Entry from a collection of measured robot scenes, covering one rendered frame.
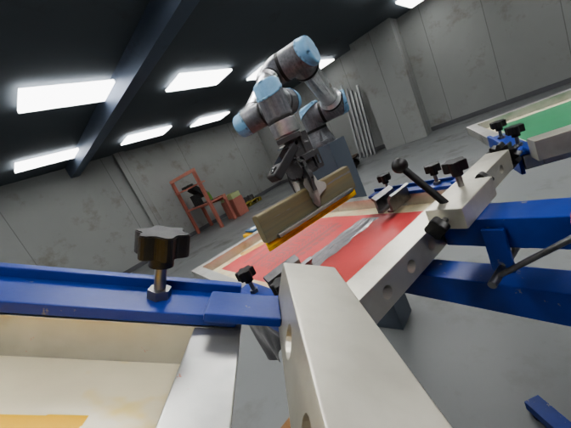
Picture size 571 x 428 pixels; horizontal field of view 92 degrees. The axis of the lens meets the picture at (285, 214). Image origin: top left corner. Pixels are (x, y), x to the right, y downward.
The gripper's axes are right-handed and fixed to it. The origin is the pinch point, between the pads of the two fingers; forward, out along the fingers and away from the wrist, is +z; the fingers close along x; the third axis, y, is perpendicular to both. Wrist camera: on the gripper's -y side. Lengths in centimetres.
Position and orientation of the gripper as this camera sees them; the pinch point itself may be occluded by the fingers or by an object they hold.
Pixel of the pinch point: (311, 205)
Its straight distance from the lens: 79.4
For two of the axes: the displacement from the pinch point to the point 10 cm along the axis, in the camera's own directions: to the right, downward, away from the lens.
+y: 7.4, -4.6, 5.0
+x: -5.4, 0.5, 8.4
